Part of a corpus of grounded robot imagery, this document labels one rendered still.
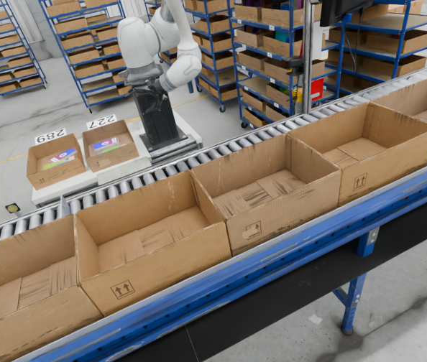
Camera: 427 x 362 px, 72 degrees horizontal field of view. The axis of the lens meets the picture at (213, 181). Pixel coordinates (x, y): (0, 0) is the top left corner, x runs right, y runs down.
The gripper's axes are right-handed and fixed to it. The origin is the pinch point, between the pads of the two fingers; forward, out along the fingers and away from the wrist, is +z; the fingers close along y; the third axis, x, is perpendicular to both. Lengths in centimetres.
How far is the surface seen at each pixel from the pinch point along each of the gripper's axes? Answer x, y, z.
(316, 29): 40, 43, -88
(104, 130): 16, 10, 49
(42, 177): -31, -11, 58
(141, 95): 8.6, 1.4, 0.8
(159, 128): 3.5, 22.3, 6.8
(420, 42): 111, 148, -147
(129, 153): -12.5, 15.9, 22.9
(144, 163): -19.3, 22.4, 15.0
